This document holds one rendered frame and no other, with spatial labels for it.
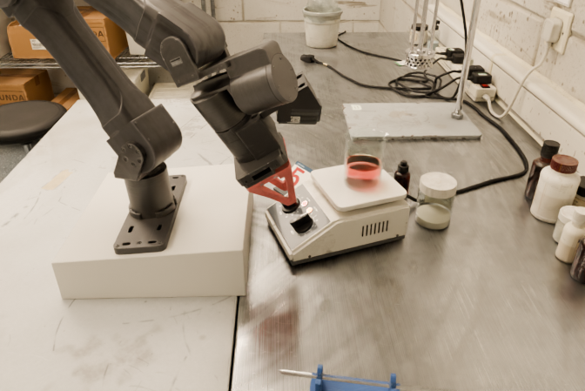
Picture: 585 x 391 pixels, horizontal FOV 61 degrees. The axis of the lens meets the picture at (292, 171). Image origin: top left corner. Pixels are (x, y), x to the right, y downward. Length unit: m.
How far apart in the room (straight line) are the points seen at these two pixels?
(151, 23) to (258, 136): 0.18
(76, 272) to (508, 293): 0.60
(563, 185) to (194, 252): 0.59
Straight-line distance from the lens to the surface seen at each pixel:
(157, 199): 0.74
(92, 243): 0.76
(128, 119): 0.68
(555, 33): 1.27
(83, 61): 0.71
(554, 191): 0.93
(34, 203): 1.02
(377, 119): 1.23
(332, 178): 0.81
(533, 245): 0.89
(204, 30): 0.61
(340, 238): 0.76
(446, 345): 0.69
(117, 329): 0.71
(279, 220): 0.80
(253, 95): 0.57
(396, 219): 0.80
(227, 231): 0.71
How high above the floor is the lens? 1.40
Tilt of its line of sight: 30 degrees down
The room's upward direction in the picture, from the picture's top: straight up
